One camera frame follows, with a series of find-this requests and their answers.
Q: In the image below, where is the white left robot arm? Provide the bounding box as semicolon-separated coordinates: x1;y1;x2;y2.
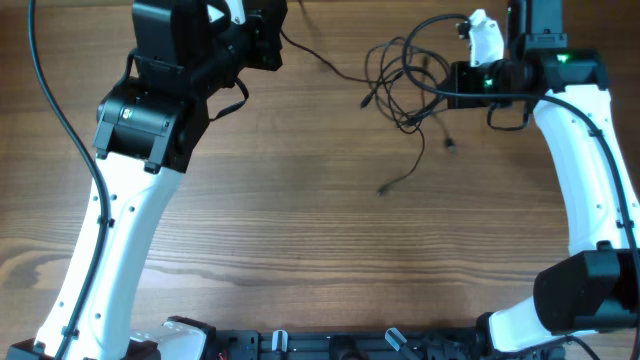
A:
8;0;287;359

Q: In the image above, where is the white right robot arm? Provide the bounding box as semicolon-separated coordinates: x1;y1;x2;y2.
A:
447;1;639;357

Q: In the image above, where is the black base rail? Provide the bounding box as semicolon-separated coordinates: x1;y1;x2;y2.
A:
203;328;485;360

